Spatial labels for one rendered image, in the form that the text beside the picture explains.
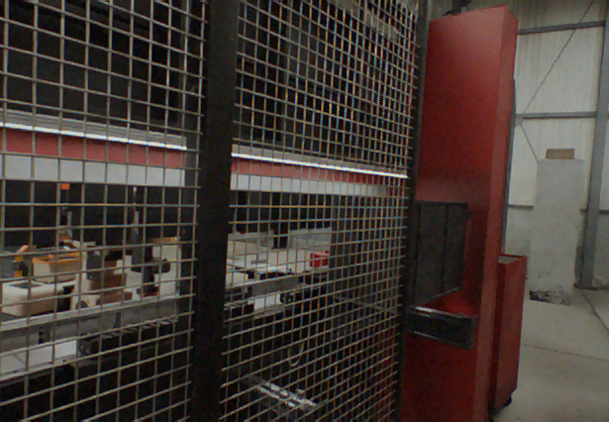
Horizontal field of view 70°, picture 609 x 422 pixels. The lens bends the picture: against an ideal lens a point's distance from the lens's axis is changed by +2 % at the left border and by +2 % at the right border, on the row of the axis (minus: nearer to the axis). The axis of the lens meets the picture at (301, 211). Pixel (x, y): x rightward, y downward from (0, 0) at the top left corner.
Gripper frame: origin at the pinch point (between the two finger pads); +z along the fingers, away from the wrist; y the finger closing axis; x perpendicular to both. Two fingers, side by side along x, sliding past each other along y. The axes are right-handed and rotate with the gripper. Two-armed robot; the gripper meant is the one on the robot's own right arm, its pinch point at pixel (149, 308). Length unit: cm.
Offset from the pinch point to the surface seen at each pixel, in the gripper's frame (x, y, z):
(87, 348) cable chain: -53, 90, 6
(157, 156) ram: -24, 63, -46
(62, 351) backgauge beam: -55, 79, 7
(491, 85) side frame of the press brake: 125, 112, -91
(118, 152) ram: -37, 64, -45
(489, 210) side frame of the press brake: 132, 98, -32
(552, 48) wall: 711, 17, -371
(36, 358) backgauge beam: -60, 80, 8
